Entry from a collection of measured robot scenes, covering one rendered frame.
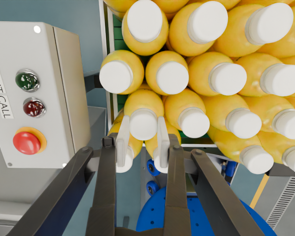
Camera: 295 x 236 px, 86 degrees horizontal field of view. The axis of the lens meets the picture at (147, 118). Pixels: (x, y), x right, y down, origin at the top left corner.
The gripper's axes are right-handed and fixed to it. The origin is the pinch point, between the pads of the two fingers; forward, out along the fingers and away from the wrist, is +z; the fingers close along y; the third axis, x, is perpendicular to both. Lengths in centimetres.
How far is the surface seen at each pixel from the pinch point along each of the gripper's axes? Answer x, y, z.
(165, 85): 5.4, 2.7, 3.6
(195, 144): -10.1, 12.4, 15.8
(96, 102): -29, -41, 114
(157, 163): -6.3, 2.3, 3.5
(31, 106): 2.5, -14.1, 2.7
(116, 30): 14.1, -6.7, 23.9
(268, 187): -117, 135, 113
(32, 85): 5.0, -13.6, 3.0
